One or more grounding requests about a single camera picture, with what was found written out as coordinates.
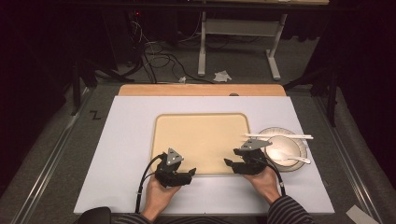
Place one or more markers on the white bowl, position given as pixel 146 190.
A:
pixel 286 144

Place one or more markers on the crumpled white paper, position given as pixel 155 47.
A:
pixel 222 76

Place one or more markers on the metal floor rail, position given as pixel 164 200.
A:
pixel 348 149
pixel 46 165

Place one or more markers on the white metal desk frame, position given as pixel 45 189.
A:
pixel 239 27

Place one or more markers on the beige tray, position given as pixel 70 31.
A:
pixel 199 140

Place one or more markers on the black metal stand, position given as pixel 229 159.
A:
pixel 77 84
pixel 332 93

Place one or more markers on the flat white paper sheet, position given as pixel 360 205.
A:
pixel 361 215

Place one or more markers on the small white paper scrap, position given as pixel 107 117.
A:
pixel 182 80

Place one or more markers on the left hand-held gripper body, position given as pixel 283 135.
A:
pixel 166 177

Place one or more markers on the white table board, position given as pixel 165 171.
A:
pixel 124 140

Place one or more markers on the white ribbed plate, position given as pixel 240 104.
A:
pixel 303 146

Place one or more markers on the person's right hand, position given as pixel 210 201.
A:
pixel 264 183

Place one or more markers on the person's left hand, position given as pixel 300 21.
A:
pixel 157 197

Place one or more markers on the black round object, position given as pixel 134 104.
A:
pixel 95 216

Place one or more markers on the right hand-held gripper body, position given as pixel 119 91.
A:
pixel 253 161

